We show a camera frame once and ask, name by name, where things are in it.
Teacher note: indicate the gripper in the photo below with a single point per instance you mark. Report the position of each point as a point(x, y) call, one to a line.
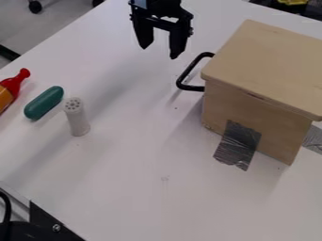
point(165, 9)

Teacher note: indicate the drawer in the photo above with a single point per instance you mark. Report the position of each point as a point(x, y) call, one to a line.
point(189, 67)

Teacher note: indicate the cabinet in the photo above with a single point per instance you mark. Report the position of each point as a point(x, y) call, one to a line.
point(268, 81)

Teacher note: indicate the white toy shaker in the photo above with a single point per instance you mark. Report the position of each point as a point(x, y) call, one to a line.
point(76, 117)

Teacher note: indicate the black chair wheel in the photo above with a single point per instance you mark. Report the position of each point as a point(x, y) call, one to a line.
point(35, 5)

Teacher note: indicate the grey tape strip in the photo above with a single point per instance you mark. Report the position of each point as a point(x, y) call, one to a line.
point(238, 146)

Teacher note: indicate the green toy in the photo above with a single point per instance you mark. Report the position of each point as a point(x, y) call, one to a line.
point(43, 103)

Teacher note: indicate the red toy bottle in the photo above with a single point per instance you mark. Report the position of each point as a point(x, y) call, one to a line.
point(11, 85)

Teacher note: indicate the black metal bracket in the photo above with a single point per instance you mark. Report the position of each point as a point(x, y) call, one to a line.
point(48, 224)

